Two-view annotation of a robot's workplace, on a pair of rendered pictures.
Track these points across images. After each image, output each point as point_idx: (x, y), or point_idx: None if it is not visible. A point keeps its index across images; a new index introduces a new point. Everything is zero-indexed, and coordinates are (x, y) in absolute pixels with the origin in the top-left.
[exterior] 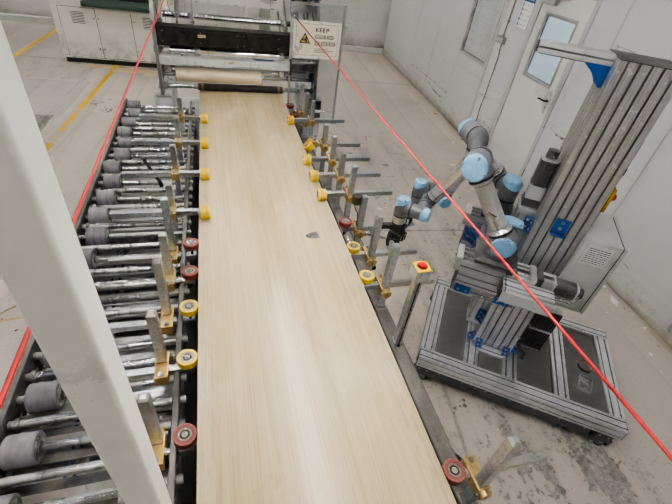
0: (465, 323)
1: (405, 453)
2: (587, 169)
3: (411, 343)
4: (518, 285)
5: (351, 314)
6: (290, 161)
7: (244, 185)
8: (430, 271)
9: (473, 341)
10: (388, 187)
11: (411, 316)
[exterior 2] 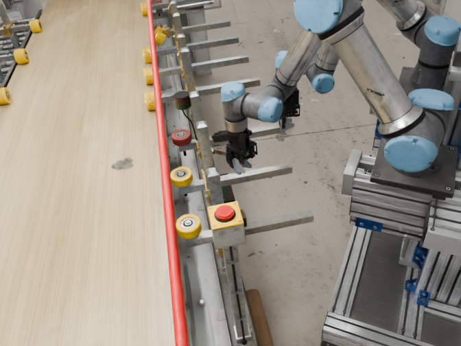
0: (403, 265)
1: None
2: None
3: (324, 298)
4: (460, 216)
5: (140, 302)
6: (129, 61)
7: (53, 104)
8: (238, 224)
9: (415, 296)
10: (306, 77)
11: (327, 255)
